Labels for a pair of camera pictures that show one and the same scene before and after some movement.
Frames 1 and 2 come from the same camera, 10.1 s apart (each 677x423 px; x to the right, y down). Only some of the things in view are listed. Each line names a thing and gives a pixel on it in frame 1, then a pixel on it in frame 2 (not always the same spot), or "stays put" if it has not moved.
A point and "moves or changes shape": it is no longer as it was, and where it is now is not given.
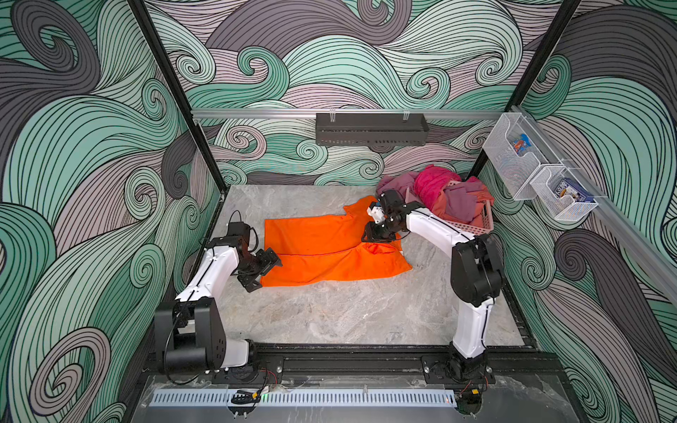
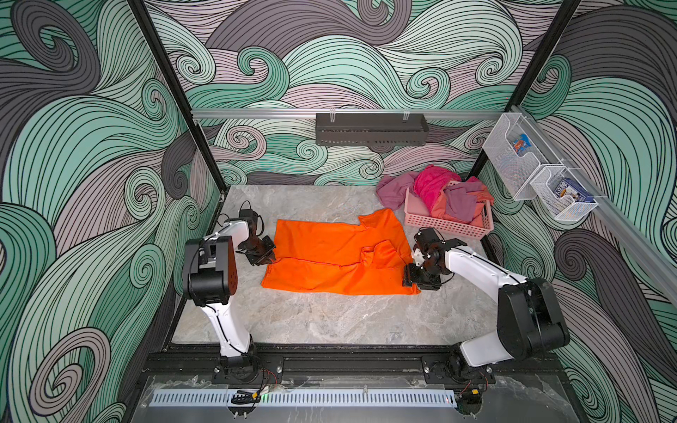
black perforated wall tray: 371,129 stays put
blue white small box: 567,187 stays put
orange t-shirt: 327,248 moves or changes shape
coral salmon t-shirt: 484,197 stays put
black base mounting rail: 402,365 stays put
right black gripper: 375,234 -> 412,276
